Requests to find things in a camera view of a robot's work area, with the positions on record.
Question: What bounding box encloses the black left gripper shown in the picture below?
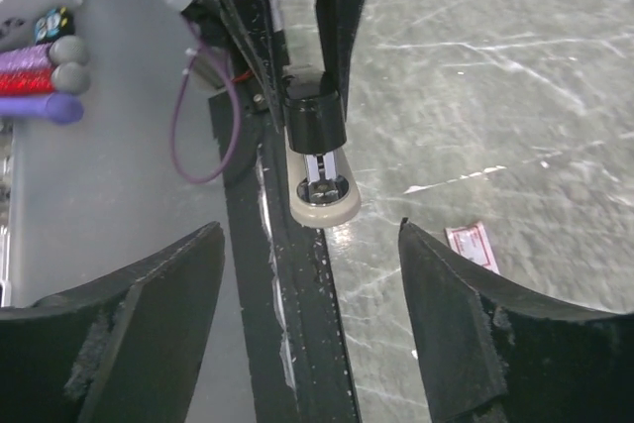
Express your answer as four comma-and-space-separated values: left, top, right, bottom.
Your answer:
181, 0, 366, 131

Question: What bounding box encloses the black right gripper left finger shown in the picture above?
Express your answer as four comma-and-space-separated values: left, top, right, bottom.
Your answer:
1, 222, 225, 422

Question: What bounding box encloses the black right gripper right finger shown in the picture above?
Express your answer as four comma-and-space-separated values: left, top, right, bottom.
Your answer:
398, 220, 633, 422

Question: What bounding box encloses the beige and black stapler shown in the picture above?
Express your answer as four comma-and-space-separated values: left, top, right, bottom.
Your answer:
275, 0, 361, 229

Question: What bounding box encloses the red white staple box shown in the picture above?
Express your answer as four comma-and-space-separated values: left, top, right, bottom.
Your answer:
445, 221, 500, 274

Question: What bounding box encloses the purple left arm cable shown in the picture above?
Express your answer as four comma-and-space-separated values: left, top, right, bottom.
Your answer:
170, 16, 243, 183

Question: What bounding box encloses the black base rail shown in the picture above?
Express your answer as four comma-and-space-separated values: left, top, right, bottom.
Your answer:
223, 98, 361, 422

